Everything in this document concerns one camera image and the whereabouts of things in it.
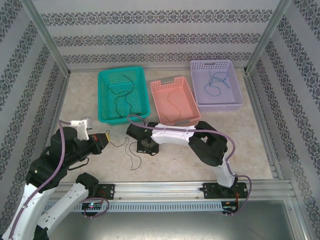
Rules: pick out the teal plastic basket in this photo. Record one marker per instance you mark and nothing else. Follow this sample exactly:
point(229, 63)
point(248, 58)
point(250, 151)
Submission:
point(140, 100)

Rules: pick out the pink plastic basket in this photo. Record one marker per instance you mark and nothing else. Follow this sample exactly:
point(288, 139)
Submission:
point(185, 100)

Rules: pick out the purple plastic basket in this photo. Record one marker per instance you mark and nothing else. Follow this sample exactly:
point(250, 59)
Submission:
point(225, 100)

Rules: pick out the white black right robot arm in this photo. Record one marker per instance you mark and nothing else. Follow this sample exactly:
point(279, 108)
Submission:
point(207, 150)

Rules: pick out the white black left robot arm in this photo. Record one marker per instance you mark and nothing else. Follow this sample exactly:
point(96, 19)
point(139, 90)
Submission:
point(32, 210)

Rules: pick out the small circuit board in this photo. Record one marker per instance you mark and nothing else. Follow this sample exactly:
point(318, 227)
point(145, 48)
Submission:
point(230, 207)
point(92, 205)

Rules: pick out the grey metal panel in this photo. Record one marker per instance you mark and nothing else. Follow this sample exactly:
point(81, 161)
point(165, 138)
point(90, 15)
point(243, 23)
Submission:
point(160, 225)

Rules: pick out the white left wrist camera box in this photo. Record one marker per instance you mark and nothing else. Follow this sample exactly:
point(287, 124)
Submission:
point(83, 132)

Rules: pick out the aluminium table side rail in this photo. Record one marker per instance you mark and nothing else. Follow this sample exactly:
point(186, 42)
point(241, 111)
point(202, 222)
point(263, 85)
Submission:
point(258, 112)
point(59, 105)

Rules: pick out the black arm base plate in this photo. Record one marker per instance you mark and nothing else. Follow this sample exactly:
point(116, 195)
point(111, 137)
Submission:
point(110, 191)
point(208, 191)

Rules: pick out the aluminium mounting rail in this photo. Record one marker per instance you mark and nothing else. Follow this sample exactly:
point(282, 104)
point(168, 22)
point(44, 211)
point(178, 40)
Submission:
point(160, 191)

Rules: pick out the aluminium frame post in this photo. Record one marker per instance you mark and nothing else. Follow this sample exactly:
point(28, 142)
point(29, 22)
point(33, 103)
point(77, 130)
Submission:
point(46, 37)
point(267, 37)

